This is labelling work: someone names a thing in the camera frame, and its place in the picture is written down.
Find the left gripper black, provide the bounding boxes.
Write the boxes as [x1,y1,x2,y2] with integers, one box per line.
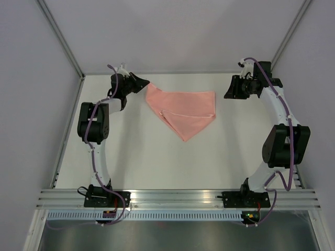
[122,73,150,96]

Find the pink cloth napkin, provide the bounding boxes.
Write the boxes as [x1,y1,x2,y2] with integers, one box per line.
[146,83,216,142]

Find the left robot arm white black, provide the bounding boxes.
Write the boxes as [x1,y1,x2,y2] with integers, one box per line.
[77,72,150,207]

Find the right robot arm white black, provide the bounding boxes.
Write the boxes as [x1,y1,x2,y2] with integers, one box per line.
[224,57,311,207]

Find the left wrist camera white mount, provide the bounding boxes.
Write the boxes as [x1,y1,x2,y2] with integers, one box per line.
[117,63,130,77]

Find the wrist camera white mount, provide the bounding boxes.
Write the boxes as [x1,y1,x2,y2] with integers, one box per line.
[117,63,130,77]
[238,59,254,79]

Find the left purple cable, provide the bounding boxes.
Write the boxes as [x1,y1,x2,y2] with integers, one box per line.
[47,63,131,231]

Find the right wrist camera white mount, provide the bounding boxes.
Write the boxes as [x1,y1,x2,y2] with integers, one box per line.
[238,59,254,79]

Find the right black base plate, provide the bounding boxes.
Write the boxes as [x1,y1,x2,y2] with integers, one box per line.
[218,191,271,209]

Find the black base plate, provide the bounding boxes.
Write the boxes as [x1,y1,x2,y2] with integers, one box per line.
[218,191,271,209]
[84,190,131,208]

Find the right aluminium frame post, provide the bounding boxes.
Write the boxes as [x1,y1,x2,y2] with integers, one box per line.
[271,0,314,71]

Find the aluminium frame post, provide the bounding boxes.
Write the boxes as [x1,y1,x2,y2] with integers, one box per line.
[271,0,314,71]
[36,0,85,78]

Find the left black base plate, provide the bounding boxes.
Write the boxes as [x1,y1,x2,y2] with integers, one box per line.
[84,190,131,208]

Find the left aluminium frame post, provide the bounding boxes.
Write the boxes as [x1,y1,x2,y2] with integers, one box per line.
[36,0,85,78]

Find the aluminium front rail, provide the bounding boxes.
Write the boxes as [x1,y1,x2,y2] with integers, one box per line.
[35,189,321,211]

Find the white slotted cable duct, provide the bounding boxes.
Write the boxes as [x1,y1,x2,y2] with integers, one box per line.
[47,210,242,221]

